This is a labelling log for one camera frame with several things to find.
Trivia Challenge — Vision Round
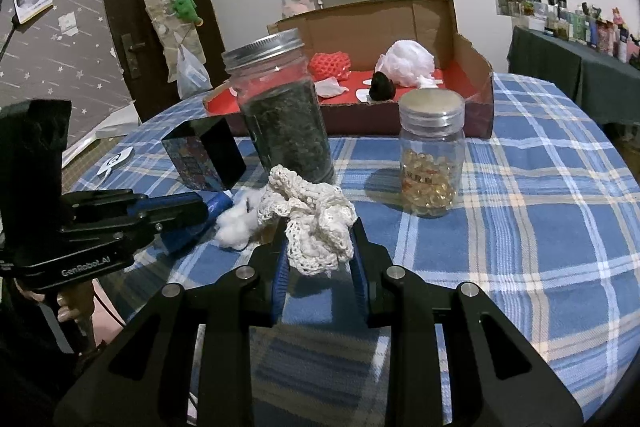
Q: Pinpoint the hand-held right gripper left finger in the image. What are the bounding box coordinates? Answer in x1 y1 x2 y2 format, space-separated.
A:
55 227 296 427

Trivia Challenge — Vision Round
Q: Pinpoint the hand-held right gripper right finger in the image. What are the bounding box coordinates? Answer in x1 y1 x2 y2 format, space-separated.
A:
347 219 586 427

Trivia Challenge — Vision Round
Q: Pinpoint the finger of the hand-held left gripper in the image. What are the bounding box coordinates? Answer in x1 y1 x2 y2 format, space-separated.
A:
59 188 210 234
59 221 211 257

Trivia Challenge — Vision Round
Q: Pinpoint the white fluffy cotton ball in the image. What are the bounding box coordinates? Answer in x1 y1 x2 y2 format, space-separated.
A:
216 190 266 250

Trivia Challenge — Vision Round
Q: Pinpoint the cream crochet scrunchie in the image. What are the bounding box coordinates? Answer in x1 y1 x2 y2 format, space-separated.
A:
255 165 358 278

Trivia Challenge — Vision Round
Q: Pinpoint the white cotton wad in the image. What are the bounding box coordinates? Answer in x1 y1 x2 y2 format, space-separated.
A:
315 77 348 98

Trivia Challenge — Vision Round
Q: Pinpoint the black fuzzy pom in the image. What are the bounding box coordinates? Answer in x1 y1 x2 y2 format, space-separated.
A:
368 71 400 101

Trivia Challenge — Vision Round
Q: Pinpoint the brown cardboard box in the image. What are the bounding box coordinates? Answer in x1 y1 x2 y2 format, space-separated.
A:
202 0 495 140

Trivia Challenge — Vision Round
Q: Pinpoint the person's left hand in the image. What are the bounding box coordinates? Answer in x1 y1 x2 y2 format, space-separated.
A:
56 282 97 324

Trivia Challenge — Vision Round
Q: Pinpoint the white sticker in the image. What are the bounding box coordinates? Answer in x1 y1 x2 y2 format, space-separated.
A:
97 147 135 175

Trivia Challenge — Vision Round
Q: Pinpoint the black printed box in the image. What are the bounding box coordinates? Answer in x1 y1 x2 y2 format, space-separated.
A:
162 117 247 192

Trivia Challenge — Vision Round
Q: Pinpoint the small jar of yellow capsules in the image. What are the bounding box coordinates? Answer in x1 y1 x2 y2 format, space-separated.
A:
398 89 466 219

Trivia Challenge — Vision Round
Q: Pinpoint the clear plastic bag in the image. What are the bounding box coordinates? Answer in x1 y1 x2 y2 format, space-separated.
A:
176 44 213 100

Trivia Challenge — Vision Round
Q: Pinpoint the large jar of green leaves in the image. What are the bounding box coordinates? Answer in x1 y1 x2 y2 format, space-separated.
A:
221 28 337 185

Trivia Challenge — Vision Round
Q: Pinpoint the dark brown door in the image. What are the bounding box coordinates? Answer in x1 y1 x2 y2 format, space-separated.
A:
95 0 226 122

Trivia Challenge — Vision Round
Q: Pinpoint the beige hanging organizer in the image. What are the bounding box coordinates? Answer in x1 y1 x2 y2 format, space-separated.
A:
131 0 208 82

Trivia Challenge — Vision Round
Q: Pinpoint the blue plaid tablecloth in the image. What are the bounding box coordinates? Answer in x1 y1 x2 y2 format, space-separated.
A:
70 72 640 427

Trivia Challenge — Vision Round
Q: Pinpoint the green plush toy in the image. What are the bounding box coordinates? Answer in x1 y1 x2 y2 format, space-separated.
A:
171 0 205 26

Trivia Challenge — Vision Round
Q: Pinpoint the red foam net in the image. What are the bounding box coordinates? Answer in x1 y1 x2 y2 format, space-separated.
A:
307 51 351 82

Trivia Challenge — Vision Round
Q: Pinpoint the pink white plastic puff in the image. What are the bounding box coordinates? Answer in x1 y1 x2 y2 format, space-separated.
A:
376 39 435 86

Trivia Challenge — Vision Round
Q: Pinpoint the pink plush toy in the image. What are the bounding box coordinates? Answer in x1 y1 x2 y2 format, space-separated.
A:
281 0 313 18

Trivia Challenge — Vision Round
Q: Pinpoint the table with dark cloth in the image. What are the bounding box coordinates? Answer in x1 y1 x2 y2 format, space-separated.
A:
506 24 640 125

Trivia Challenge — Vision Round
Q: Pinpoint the row of bottles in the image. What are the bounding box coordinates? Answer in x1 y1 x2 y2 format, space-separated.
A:
542 0 640 68

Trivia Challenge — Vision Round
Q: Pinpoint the black cable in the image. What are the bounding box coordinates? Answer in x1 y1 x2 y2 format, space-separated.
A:
94 294 127 327

